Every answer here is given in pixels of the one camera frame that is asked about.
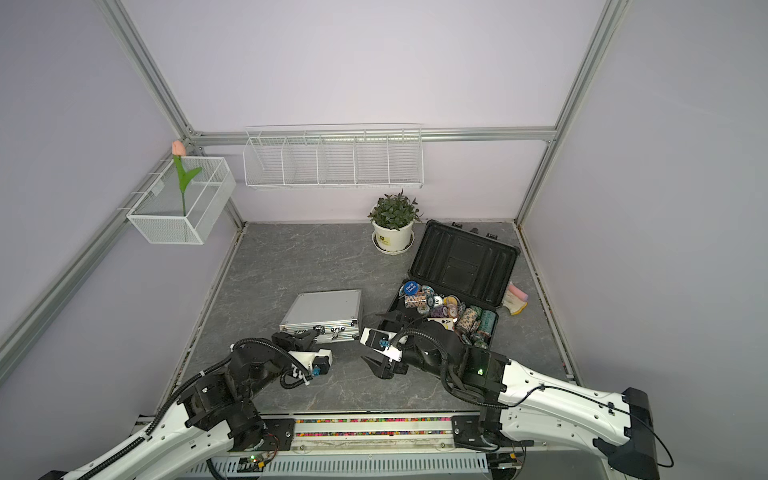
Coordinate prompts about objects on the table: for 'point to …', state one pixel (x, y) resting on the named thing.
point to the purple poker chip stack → (439, 311)
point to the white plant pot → (393, 240)
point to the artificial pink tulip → (184, 176)
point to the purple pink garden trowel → (518, 293)
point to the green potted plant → (395, 211)
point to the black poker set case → (460, 260)
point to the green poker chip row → (488, 320)
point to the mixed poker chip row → (467, 320)
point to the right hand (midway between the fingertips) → (374, 329)
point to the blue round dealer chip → (411, 288)
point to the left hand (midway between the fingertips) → (309, 329)
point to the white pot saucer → (409, 246)
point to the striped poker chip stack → (415, 301)
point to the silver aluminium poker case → (338, 312)
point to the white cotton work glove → (513, 302)
